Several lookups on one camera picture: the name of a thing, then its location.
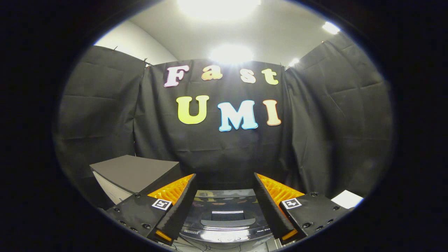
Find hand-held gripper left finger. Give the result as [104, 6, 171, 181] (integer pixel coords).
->
[105, 173, 197, 245]

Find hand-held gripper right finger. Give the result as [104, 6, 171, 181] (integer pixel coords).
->
[253, 173, 350, 245]

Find dark grey washing machine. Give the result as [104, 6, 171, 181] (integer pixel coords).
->
[178, 189, 275, 251]

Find dark grey cabinet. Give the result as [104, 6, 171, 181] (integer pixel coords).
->
[89, 155, 182, 205]

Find black backdrop cloth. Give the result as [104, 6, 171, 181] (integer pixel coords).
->
[52, 31, 394, 210]

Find white paper sheet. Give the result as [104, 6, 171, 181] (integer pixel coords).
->
[331, 190, 364, 209]

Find thin black cables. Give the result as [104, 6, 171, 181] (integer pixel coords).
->
[164, 238, 210, 252]

